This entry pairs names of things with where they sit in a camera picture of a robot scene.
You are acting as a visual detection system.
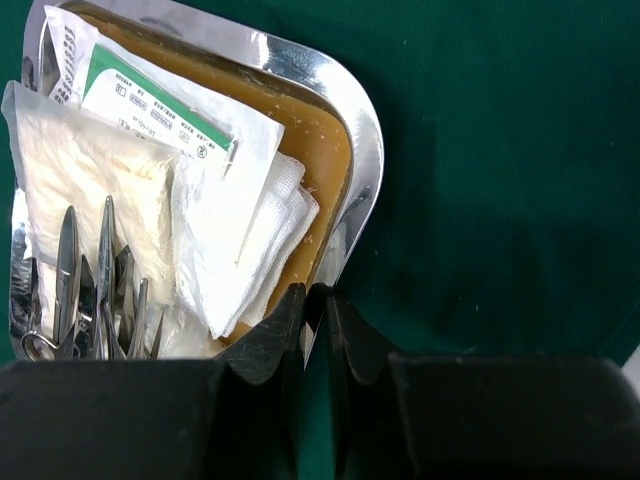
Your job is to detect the steel tweezers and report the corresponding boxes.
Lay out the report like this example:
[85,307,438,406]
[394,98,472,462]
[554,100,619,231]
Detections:
[115,246,164,359]

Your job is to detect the brown silicone suture pad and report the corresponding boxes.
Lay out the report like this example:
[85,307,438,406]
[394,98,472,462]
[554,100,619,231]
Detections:
[63,1,380,311]

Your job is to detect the green white suture packet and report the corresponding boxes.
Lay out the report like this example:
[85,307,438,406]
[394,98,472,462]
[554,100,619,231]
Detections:
[81,45,284,172]

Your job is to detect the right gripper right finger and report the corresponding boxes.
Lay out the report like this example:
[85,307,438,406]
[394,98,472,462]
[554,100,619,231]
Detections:
[305,283,400,479]

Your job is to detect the dark green surgical cloth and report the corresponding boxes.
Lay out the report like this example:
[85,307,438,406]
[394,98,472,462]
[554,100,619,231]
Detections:
[1,1,639,479]

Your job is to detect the white gauze pad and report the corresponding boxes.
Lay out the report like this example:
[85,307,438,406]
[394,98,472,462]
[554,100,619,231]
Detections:
[171,153,319,339]

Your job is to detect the stainless steel instrument tray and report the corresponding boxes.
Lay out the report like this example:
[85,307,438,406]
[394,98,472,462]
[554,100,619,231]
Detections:
[2,1,384,360]

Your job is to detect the white printed sachet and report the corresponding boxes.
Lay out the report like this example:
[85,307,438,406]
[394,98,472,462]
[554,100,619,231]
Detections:
[44,6,99,106]

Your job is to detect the steel forceps clamp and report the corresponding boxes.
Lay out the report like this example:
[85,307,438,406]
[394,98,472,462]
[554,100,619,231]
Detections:
[93,196,125,360]

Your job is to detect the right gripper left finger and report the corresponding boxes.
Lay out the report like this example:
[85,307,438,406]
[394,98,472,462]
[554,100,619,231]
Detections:
[214,283,306,479]

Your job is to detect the steel surgical scissors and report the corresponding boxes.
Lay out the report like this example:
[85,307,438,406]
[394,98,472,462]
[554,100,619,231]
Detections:
[21,205,81,361]

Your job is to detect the cotton ball bag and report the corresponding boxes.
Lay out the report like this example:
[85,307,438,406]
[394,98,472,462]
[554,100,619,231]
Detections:
[0,81,182,306]

